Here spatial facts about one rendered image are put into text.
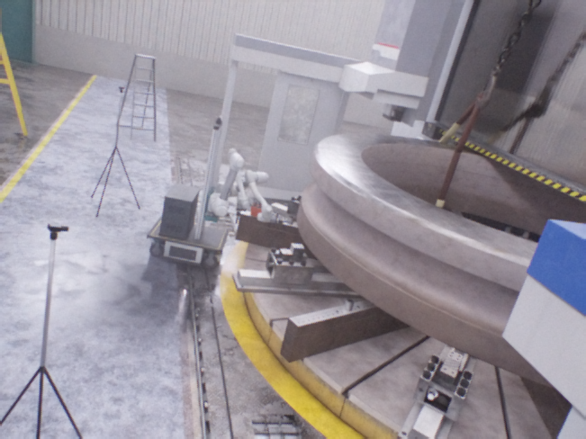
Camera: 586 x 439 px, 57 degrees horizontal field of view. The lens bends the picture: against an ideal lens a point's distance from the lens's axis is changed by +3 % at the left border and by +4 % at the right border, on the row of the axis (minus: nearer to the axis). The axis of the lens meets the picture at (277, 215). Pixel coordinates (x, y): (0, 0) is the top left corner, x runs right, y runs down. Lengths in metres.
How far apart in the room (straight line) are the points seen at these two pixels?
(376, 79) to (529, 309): 6.96
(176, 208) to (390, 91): 3.99
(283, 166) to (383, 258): 5.11
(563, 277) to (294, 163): 8.40
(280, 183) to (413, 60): 3.20
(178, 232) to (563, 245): 5.39
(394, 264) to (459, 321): 0.74
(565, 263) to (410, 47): 7.25
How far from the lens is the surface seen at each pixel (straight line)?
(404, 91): 8.66
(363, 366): 5.06
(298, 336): 4.67
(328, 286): 6.02
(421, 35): 8.73
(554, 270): 1.64
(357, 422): 4.83
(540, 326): 1.69
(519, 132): 8.29
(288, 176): 9.84
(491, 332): 4.65
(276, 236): 6.77
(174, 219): 6.52
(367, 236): 5.08
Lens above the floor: 3.05
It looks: 20 degrees down
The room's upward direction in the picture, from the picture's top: 13 degrees clockwise
